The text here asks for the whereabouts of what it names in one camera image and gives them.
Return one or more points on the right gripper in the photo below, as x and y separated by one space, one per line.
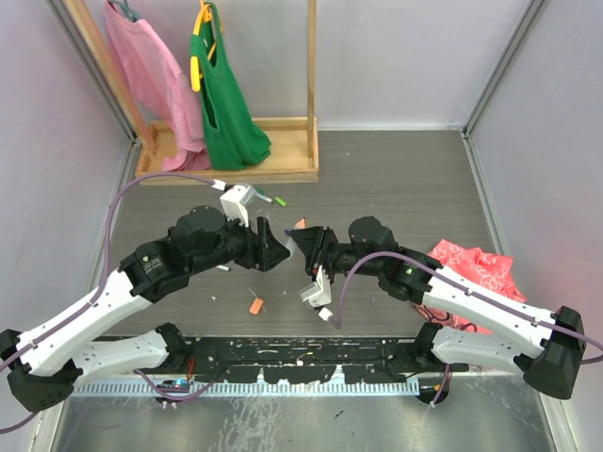
315 242

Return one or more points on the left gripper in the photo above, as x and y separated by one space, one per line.
263 250

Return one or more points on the translucent highlighter body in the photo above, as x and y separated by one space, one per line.
290 243

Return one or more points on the orange highlighter cap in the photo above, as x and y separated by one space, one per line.
256 307

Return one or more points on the light green pen cap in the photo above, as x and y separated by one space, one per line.
281 201

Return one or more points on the green white pen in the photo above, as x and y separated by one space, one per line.
260 195

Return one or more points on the wooden clothes rack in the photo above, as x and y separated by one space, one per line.
294 142

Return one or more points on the green tank top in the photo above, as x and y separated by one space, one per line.
232 139

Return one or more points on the red patterned cloth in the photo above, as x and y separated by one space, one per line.
489 270

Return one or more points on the pink shirt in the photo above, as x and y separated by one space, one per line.
157 82

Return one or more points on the yellow hanger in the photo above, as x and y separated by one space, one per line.
205 47

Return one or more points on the blue grey hanger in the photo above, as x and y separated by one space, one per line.
127 12

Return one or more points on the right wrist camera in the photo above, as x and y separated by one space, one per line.
318 295

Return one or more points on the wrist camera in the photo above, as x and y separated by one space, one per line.
234 203
318 295

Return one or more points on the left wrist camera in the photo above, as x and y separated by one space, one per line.
234 203

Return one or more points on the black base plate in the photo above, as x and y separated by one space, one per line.
303 360

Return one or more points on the grey slotted cable duct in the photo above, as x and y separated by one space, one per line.
137 387

